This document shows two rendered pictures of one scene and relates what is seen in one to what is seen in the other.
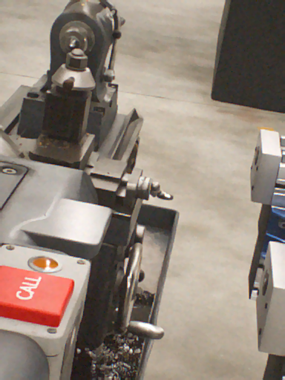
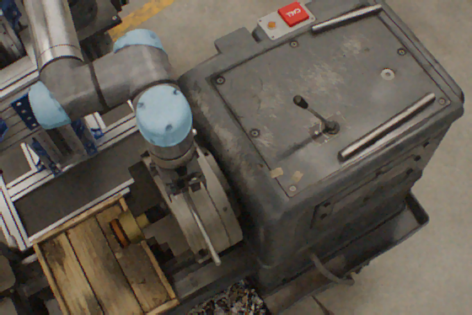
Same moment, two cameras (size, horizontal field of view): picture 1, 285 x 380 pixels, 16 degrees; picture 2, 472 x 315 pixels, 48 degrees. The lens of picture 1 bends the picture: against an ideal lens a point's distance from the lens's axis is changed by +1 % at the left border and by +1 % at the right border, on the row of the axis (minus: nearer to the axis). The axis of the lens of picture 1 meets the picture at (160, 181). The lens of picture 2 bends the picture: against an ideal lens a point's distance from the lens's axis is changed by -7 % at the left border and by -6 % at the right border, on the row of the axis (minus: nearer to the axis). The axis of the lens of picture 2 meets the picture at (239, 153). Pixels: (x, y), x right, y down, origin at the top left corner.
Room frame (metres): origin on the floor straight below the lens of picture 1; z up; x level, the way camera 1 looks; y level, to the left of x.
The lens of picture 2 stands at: (1.22, 0.80, 2.37)
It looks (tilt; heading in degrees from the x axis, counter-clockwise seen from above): 65 degrees down; 242
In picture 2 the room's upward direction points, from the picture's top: 5 degrees counter-clockwise
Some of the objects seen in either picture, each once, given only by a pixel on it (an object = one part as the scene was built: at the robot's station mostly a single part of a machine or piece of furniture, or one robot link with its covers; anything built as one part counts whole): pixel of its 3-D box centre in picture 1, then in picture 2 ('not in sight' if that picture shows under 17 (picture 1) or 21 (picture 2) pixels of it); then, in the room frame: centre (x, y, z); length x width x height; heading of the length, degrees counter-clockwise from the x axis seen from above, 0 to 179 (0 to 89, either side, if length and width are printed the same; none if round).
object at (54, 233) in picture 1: (61, 231); (237, 47); (0.82, 0.08, 1.24); 0.09 x 0.08 x 0.03; 178
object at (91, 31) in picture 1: (77, 61); not in sight; (2.31, 0.25, 1.01); 0.30 x 0.20 x 0.29; 178
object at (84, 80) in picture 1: (74, 76); not in sight; (1.73, 0.19, 1.13); 0.08 x 0.08 x 0.03
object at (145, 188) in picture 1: (156, 190); not in sight; (1.72, 0.01, 0.95); 0.07 x 0.04 x 0.04; 88
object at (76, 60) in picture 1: (76, 59); not in sight; (1.73, 0.19, 1.17); 0.04 x 0.04 x 0.03
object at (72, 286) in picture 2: not in sight; (103, 272); (1.40, 0.28, 0.89); 0.36 x 0.30 x 0.04; 88
